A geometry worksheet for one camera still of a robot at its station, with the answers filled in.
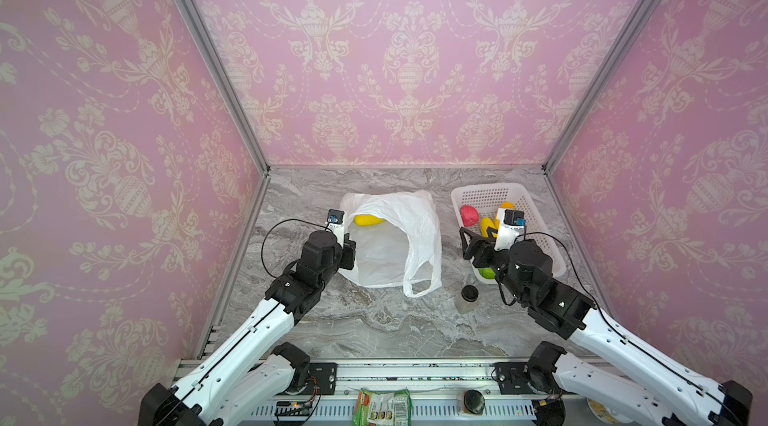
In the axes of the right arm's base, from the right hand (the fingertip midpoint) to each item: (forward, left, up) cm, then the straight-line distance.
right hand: (474, 229), depth 72 cm
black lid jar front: (-33, +3, -22) cm, 39 cm away
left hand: (+3, +31, -6) cm, 32 cm away
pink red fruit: (+17, -6, -18) cm, 25 cm away
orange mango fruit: (+23, -21, -22) cm, 38 cm away
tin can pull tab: (-35, -25, -21) cm, 48 cm away
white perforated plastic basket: (+27, -15, -21) cm, 37 cm away
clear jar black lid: (-11, +2, -17) cm, 21 cm away
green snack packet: (-33, +24, -24) cm, 47 cm away
